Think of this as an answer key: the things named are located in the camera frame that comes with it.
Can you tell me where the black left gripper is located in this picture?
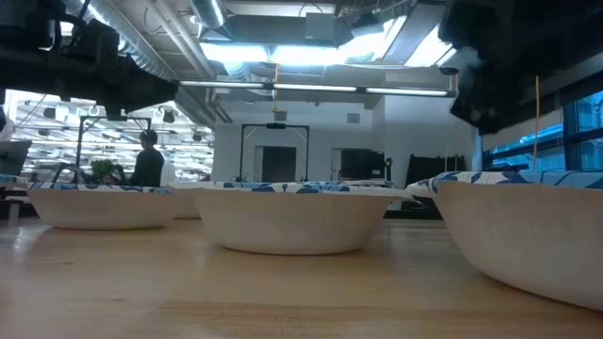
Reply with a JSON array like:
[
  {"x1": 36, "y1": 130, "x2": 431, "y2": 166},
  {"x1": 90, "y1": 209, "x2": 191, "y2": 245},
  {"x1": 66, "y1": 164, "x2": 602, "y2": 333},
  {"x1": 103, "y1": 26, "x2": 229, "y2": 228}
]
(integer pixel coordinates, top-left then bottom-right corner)
[{"x1": 56, "y1": 0, "x2": 181, "y2": 121}]

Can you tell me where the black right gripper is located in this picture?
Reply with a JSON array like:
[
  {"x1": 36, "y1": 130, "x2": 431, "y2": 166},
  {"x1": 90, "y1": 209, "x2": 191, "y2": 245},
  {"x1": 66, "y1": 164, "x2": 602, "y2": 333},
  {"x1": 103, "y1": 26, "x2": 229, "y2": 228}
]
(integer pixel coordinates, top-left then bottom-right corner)
[{"x1": 437, "y1": 0, "x2": 603, "y2": 136}]

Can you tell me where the blue patterned paper bowl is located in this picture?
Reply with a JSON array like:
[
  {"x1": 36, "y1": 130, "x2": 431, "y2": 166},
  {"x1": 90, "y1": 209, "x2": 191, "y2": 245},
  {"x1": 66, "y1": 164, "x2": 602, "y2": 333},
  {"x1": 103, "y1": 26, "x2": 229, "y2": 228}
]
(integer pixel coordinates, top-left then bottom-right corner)
[
  {"x1": 26, "y1": 181, "x2": 183, "y2": 232},
  {"x1": 165, "y1": 182, "x2": 204, "y2": 220},
  {"x1": 191, "y1": 180, "x2": 416, "y2": 256},
  {"x1": 404, "y1": 169, "x2": 603, "y2": 313}
]

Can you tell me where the person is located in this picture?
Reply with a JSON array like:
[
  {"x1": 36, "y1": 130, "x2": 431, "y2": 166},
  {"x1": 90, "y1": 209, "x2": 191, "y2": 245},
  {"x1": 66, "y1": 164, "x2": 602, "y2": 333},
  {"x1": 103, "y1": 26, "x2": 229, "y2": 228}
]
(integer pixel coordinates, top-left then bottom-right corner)
[{"x1": 127, "y1": 128, "x2": 166, "y2": 187}]

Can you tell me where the green plant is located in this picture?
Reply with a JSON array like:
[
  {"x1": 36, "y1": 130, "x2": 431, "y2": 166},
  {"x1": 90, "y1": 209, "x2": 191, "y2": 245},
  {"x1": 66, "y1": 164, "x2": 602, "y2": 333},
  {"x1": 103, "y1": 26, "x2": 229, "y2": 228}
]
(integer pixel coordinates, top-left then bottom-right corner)
[{"x1": 89, "y1": 158, "x2": 118, "y2": 185}]

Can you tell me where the blue window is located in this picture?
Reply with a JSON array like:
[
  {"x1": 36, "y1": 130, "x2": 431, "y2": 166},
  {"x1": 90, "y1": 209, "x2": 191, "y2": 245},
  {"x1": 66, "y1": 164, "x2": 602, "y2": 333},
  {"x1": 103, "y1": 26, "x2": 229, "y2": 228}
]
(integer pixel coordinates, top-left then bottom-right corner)
[{"x1": 481, "y1": 89, "x2": 603, "y2": 173}]

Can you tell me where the black panel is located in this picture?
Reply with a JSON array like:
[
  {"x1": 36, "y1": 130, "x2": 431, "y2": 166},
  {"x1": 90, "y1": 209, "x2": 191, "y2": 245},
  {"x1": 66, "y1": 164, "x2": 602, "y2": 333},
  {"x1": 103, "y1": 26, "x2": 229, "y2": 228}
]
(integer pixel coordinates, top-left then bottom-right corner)
[{"x1": 404, "y1": 153, "x2": 466, "y2": 186}]

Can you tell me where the grey monitor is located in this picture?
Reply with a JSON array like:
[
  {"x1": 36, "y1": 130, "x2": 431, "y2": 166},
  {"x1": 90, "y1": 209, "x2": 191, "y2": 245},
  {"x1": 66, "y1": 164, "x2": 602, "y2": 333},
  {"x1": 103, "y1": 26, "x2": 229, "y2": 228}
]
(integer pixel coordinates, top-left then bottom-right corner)
[{"x1": 0, "y1": 139, "x2": 33, "y2": 177}]

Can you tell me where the bright ceiling light panel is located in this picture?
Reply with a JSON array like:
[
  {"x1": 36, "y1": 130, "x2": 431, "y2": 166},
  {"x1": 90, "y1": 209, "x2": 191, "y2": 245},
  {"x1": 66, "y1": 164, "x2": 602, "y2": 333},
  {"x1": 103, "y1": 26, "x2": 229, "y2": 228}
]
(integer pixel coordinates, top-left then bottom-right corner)
[{"x1": 198, "y1": 13, "x2": 456, "y2": 68}]

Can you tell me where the long strip light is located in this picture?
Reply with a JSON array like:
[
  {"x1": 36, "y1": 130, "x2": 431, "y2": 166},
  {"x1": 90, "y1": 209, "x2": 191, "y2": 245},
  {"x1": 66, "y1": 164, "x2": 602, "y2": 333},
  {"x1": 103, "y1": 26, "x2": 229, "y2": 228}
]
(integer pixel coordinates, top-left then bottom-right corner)
[{"x1": 178, "y1": 79, "x2": 457, "y2": 99}]

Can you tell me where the grey ceiling box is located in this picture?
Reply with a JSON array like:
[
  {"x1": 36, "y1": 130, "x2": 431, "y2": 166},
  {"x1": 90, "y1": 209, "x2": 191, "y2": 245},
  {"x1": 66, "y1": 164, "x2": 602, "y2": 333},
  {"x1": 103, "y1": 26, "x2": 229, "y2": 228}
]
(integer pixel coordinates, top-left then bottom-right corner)
[{"x1": 303, "y1": 11, "x2": 337, "y2": 47}]

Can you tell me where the black monitor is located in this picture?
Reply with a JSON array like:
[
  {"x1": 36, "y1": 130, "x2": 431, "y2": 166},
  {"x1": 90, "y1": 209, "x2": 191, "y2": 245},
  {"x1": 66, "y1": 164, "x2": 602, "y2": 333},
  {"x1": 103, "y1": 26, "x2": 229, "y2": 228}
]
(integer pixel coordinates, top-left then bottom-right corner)
[{"x1": 338, "y1": 147, "x2": 387, "y2": 181}]

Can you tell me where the black stand frame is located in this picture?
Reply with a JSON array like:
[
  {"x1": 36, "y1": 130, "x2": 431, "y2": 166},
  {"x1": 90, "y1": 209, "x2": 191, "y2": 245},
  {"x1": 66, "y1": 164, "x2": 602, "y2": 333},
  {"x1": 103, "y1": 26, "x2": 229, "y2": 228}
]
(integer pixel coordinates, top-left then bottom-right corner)
[
  {"x1": 74, "y1": 114, "x2": 154, "y2": 185},
  {"x1": 238, "y1": 121, "x2": 311, "y2": 183}
]

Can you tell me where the round silver duct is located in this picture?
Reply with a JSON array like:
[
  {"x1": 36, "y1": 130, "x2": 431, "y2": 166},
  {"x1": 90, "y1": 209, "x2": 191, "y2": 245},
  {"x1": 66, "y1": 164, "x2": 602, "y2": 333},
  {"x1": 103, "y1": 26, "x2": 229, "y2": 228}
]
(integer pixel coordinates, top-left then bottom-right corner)
[{"x1": 187, "y1": 0, "x2": 228, "y2": 29}]

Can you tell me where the yellow hanging cord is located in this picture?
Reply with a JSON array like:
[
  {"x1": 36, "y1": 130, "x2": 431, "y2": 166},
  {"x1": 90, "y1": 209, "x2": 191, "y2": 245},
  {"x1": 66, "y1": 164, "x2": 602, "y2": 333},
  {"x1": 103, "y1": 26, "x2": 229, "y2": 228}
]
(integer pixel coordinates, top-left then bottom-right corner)
[{"x1": 271, "y1": 62, "x2": 281, "y2": 114}]

